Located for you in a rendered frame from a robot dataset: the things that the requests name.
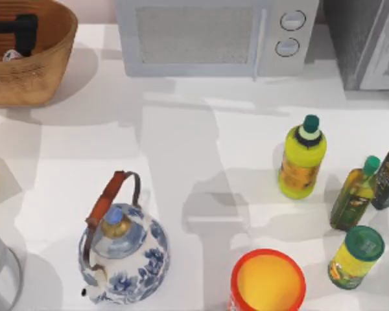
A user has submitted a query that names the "yellow can, green lid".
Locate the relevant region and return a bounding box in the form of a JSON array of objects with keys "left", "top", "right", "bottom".
[{"left": 327, "top": 225, "right": 386, "bottom": 290}]

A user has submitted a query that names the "microwave oven door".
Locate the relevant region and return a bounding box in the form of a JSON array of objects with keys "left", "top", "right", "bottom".
[{"left": 116, "top": 0, "right": 263, "bottom": 78}]

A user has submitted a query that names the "small white red blue item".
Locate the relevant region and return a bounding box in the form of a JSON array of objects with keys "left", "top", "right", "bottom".
[{"left": 2, "top": 49, "right": 23, "bottom": 63}]

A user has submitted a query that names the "microwave door handle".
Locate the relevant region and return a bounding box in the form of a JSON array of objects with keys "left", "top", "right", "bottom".
[{"left": 252, "top": 8, "right": 268, "bottom": 82}]

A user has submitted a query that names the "round microwave knob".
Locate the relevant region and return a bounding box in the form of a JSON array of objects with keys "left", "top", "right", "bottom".
[
  {"left": 279, "top": 9, "right": 307, "bottom": 32},
  {"left": 274, "top": 36, "right": 301, "bottom": 59}
]

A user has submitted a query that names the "blue and white teapot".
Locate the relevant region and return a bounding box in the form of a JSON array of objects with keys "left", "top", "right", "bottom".
[{"left": 78, "top": 170, "right": 171, "bottom": 306}]

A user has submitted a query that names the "olive oil bottle, green cap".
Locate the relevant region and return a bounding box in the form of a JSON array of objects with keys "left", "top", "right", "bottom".
[{"left": 329, "top": 155, "right": 382, "bottom": 232}]

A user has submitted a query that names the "pale microwave oven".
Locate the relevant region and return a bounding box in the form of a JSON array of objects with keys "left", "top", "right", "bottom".
[{"left": 114, "top": 0, "right": 321, "bottom": 82}]

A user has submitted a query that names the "yellow-green bottle, green cap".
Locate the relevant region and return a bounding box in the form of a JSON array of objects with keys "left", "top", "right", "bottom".
[{"left": 277, "top": 113, "right": 329, "bottom": 200}]

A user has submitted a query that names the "woven wooden basket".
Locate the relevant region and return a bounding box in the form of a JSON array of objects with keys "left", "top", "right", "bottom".
[{"left": 0, "top": 0, "right": 79, "bottom": 107}]

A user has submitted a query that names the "red and orange cup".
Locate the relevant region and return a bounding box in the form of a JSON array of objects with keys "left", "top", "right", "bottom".
[{"left": 228, "top": 248, "right": 307, "bottom": 311}]

